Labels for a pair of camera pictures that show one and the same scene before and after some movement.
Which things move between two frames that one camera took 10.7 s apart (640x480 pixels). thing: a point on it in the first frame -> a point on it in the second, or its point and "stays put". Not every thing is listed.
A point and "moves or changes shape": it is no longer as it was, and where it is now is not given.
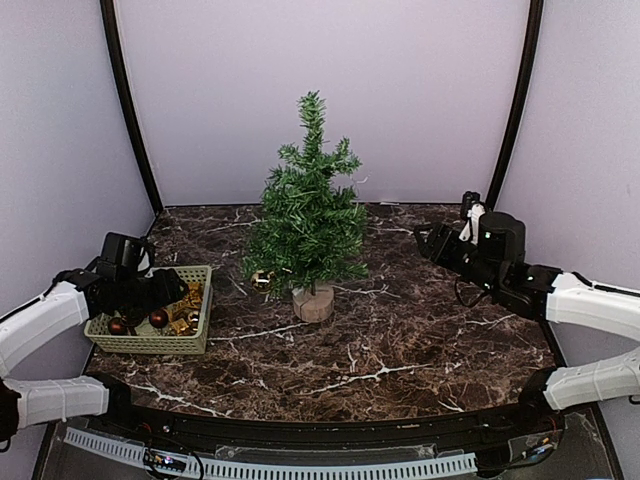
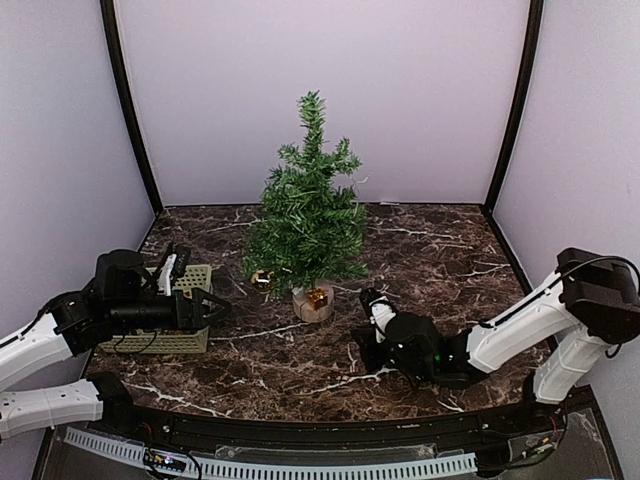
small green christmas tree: (310, 227) stays put
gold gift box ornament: (178, 326) moves or changes shape
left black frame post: (109, 16) stays put
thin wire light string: (364, 179) stays put
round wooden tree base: (313, 308) stays put
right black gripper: (441, 238) -> (371, 360)
